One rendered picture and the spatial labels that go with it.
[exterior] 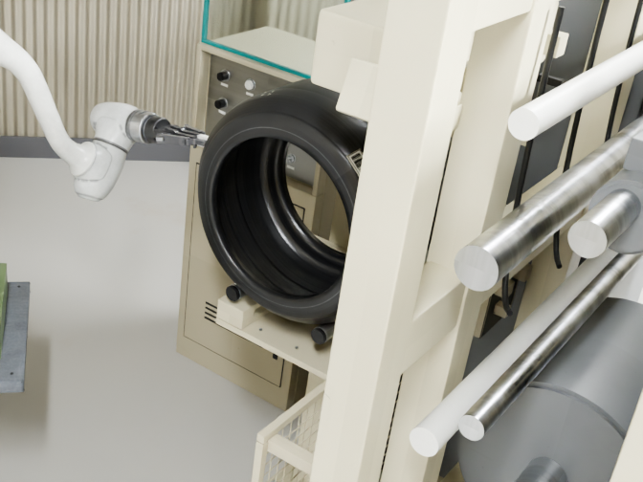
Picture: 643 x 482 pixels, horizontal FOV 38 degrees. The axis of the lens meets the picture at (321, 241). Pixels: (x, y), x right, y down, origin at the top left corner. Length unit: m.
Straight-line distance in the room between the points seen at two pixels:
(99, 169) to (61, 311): 1.51
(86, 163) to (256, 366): 1.25
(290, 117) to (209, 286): 1.47
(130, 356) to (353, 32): 2.29
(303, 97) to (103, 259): 2.37
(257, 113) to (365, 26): 0.56
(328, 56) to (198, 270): 1.87
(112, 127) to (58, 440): 1.22
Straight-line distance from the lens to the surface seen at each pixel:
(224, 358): 3.68
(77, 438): 3.44
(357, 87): 1.68
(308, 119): 2.19
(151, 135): 2.63
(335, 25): 1.81
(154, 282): 4.29
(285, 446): 1.93
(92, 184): 2.67
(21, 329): 2.82
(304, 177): 3.19
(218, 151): 2.36
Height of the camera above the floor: 2.23
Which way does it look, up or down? 28 degrees down
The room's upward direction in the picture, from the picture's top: 8 degrees clockwise
